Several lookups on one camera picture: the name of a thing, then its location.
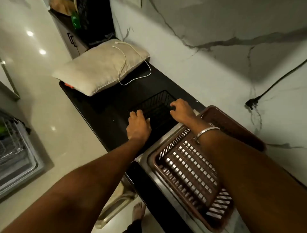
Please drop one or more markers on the person's right hand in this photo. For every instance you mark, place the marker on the person's right hand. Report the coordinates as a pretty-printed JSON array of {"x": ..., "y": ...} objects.
[{"x": 183, "y": 111}]

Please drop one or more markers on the person's left hand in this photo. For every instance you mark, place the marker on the person's left hand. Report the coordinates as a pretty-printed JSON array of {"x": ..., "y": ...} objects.
[{"x": 139, "y": 127}]

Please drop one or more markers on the black wire rack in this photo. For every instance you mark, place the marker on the black wire rack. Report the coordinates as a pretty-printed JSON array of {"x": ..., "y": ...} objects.
[{"x": 158, "y": 105}]

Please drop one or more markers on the person's right forearm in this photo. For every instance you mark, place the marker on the person's right forearm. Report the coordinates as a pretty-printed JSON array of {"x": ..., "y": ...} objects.
[{"x": 251, "y": 180}]

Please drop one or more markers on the person's left forearm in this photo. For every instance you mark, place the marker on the person's left forearm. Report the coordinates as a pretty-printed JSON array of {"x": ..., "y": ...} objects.
[{"x": 84, "y": 187}]

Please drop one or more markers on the person's foot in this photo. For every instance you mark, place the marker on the person's foot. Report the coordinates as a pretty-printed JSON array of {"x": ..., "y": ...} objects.
[{"x": 138, "y": 211}]

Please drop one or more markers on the person's dark clothing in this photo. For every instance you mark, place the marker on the person's dark clothing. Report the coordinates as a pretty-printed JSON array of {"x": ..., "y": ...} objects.
[{"x": 133, "y": 228}]

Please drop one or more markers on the brown plastic dish basket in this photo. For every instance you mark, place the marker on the brown plastic dish basket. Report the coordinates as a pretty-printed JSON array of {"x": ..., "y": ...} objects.
[{"x": 189, "y": 165}]

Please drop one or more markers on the stainless steel sink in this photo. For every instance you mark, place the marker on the stainless steel sink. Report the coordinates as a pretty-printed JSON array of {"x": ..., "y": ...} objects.
[{"x": 168, "y": 192}]

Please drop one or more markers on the beige pillow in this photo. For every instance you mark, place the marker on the beige pillow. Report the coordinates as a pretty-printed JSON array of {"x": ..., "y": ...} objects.
[{"x": 96, "y": 69}]

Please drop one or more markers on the small orange item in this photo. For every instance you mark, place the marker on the small orange item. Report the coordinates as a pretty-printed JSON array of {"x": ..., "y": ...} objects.
[{"x": 69, "y": 85}]

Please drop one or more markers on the green bottle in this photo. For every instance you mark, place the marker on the green bottle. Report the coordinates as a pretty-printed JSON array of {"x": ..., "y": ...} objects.
[{"x": 75, "y": 22}]

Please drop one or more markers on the brown paper bag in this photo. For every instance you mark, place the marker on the brown paper bag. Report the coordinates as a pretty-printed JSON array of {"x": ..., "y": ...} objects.
[{"x": 62, "y": 6}]

